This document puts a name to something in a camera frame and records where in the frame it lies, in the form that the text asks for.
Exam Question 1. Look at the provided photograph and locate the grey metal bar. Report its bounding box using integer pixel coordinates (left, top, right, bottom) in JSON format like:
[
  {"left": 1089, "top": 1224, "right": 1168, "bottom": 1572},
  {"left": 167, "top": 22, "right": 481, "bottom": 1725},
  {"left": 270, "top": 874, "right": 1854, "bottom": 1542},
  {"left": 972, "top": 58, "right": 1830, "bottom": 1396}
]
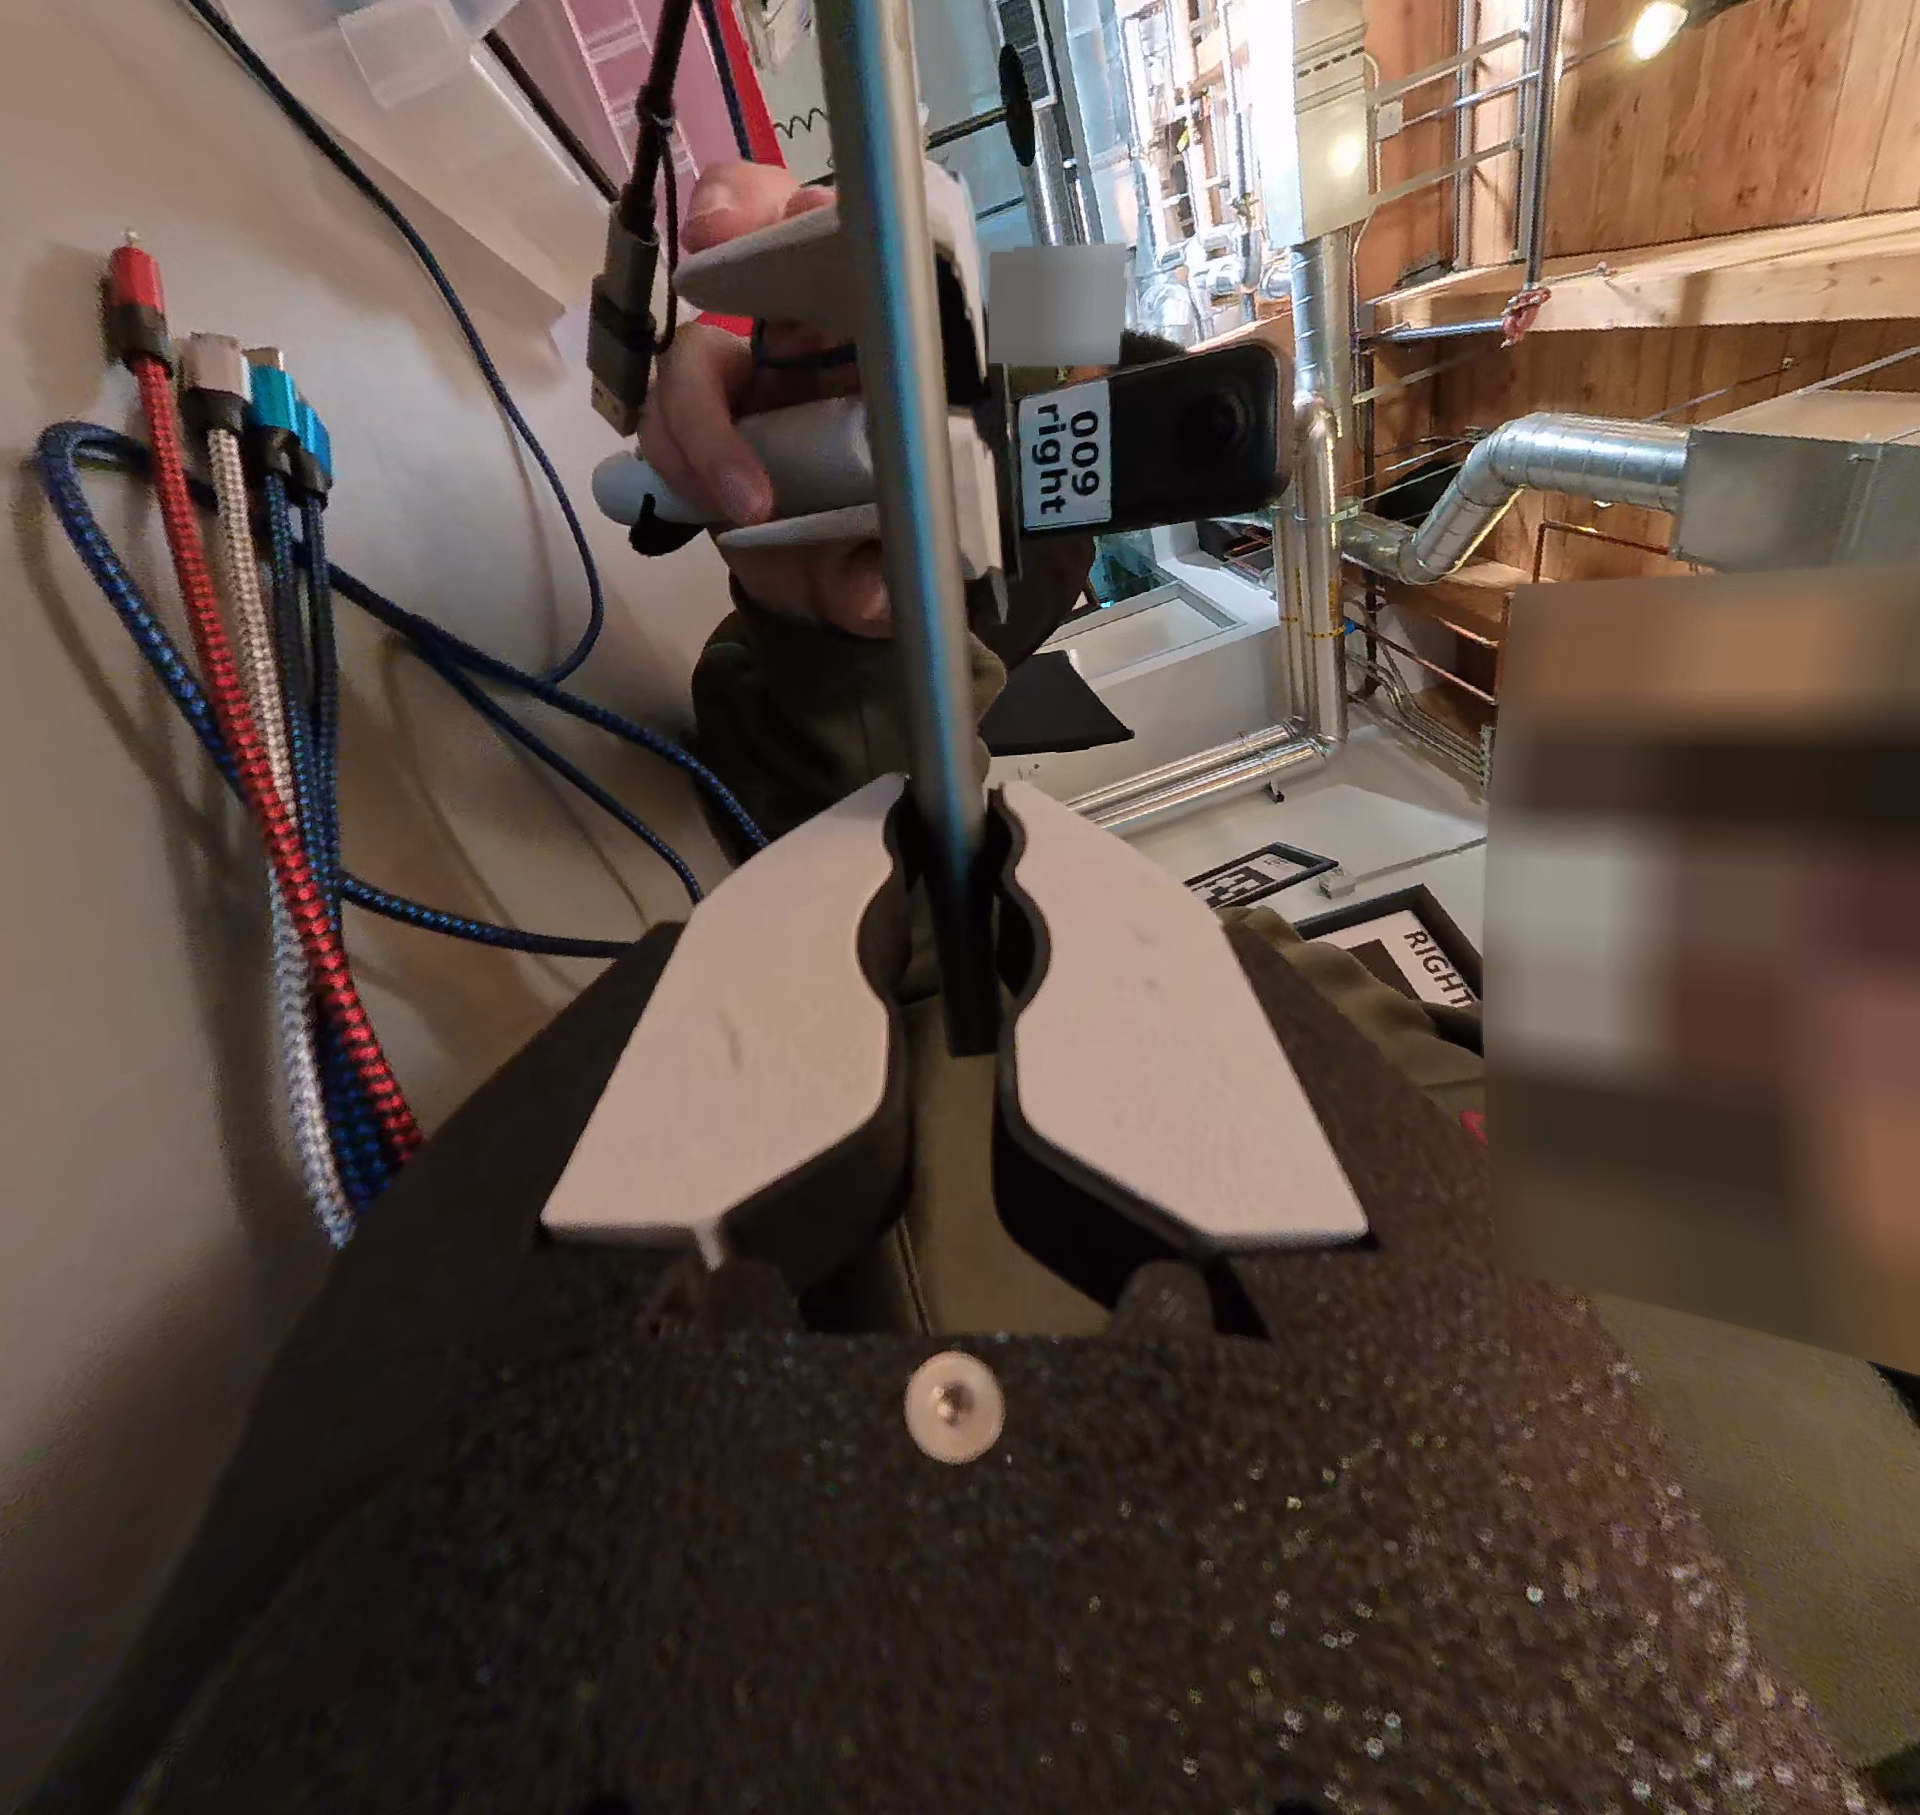
[{"left": 799, "top": 0, "right": 1005, "bottom": 1055}]

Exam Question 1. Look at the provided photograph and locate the round silver ventilation duct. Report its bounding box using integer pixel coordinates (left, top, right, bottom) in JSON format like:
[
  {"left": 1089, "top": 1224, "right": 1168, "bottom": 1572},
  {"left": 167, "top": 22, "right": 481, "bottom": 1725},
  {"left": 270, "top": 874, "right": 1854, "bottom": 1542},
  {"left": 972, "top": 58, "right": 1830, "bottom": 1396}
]
[{"left": 1344, "top": 412, "right": 1697, "bottom": 580}]

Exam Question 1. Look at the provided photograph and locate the black sheet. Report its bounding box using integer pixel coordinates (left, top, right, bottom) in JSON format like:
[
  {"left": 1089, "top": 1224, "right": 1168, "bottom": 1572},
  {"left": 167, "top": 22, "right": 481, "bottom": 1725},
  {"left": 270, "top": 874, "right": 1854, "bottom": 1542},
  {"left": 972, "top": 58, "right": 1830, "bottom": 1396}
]
[{"left": 984, "top": 653, "right": 1135, "bottom": 757}]

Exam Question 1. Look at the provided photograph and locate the silver braided cable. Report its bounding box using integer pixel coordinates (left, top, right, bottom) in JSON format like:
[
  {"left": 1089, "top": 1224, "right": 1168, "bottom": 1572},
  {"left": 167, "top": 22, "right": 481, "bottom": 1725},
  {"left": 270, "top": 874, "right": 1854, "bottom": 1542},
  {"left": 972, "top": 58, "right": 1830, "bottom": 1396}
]
[{"left": 176, "top": 329, "right": 361, "bottom": 1246}]

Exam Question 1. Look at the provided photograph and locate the thin navy cable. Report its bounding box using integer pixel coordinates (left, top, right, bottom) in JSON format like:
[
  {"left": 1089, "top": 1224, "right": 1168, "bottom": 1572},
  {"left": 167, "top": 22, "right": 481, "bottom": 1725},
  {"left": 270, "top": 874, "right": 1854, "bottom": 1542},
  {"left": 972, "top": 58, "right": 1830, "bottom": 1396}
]
[{"left": 91, "top": 0, "right": 610, "bottom": 692}]

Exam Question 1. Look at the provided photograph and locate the marker tag sign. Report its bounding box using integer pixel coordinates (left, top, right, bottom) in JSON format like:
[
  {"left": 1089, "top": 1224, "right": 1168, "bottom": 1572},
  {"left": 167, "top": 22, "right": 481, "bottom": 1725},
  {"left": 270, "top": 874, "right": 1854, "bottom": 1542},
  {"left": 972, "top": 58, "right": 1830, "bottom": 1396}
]
[{"left": 1186, "top": 843, "right": 1339, "bottom": 910}]

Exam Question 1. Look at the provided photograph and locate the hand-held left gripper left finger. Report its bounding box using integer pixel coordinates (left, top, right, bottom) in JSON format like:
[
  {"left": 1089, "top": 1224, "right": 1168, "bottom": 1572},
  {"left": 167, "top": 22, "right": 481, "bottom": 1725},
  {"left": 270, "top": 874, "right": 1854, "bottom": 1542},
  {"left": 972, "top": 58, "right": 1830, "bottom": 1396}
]
[{"left": 538, "top": 771, "right": 926, "bottom": 1271}]

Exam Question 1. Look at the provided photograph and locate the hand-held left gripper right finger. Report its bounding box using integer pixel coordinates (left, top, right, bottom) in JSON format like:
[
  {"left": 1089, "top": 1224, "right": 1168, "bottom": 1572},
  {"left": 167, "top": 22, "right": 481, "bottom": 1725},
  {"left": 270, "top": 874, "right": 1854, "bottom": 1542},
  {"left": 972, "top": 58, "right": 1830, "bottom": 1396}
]
[{"left": 984, "top": 781, "right": 1376, "bottom": 1261}]

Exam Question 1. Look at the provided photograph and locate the black framed sign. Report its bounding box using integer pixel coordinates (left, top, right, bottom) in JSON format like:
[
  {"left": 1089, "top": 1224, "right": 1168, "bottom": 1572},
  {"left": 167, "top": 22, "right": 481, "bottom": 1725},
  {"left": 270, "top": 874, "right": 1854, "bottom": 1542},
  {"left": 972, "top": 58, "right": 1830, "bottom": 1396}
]
[{"left": 1296, "top": 886, "right": 1488, "bottom": 1051}]

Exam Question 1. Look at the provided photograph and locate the silver vertical pipe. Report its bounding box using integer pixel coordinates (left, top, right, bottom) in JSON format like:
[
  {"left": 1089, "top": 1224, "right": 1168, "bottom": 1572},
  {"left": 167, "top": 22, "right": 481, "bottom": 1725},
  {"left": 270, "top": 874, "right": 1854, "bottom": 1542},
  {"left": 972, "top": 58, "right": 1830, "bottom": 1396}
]
[{"left": 1284, "top": 231, "right": 1360, "bottom": 782}]

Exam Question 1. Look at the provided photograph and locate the person's right hand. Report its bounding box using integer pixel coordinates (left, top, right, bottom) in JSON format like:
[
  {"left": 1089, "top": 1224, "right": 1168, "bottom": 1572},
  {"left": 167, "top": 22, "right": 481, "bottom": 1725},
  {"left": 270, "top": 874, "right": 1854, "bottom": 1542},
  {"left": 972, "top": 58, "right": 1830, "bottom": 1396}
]
[{"left": 639, "top": 162, "right": 902, "bottom": 640}]

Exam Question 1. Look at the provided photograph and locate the rectangular metal duct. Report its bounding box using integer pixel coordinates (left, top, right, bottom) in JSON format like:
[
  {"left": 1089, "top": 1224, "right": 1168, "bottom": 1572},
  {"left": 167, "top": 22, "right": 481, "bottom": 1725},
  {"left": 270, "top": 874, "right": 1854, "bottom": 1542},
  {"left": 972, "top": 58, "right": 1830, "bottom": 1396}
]
[{"left": 1672, "top": 389, "right": 1920, "bottom": 573}]

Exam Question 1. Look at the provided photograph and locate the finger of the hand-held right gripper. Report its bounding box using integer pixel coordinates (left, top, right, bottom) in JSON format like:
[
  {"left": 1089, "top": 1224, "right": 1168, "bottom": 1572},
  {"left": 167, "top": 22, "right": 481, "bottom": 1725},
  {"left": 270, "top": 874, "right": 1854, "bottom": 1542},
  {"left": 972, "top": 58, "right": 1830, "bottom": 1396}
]
[
  {"left": 920, "top": 162, "right": 995, "bottom": 347},
  {"left": 948, "top": 412, "right": 1009, "bottom": 590}
]

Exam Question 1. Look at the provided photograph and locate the black cable with plug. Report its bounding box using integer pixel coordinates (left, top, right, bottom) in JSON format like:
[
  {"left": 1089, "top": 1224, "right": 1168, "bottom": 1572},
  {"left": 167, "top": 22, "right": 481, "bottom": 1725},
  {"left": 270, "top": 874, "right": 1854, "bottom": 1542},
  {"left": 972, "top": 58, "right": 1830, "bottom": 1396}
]
[{"left": 583, "top": 0, "right": 723, "bottom": 437}]

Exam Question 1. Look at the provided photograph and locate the person's right forearm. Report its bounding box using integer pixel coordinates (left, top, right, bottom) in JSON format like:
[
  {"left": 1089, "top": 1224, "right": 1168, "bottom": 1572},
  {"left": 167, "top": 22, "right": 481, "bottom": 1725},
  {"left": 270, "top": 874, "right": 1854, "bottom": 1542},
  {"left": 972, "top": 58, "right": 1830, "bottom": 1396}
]
[{"left": 691, "top": 600, "right": 1006, "bottom": 857}]

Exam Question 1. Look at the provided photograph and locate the person's olive jacket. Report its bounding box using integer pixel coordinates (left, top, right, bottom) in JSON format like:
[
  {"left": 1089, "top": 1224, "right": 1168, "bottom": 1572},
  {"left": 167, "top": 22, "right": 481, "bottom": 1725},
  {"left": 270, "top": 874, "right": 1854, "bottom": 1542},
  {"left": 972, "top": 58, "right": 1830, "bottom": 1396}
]
[{"left": 1223, "top": 907, "right": 1488, "bottom": 1144}]

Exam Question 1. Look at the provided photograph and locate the red braided cable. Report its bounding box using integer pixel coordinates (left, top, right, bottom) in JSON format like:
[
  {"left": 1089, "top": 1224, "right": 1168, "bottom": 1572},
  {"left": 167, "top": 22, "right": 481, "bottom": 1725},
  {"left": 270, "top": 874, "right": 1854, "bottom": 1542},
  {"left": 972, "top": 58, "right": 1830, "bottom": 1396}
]
[{"left": 104, "top": 229, "right": 429, "bottom": 1172}]

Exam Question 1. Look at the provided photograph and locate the metal railing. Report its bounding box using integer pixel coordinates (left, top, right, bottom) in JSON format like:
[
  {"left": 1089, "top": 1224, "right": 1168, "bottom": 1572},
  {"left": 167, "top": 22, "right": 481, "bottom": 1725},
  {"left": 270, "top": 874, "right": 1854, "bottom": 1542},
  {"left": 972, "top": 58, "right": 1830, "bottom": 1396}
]
[{"left": 1372, "top": 0, "right": 1570, "bottom": 272}]

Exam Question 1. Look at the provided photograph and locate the white desk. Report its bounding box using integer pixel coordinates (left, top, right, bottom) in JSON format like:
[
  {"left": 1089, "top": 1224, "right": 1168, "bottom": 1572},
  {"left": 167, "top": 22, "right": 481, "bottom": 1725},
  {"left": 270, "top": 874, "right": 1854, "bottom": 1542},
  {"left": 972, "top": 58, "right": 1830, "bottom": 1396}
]
[{"left": 0, "top": 0, "right": 753, "bottom": 1811}]

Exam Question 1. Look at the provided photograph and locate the dark blue braided cable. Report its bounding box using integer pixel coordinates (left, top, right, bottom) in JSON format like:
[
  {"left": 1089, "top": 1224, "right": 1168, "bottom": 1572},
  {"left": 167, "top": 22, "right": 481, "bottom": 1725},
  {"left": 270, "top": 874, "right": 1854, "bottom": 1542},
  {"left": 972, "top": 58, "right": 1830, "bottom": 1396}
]
[
  {"left": 323, "top": 561, "right": 774, "bottom": 954},
  {"left": 35, "top": 418, "right": 288, "bottom": 827}
]

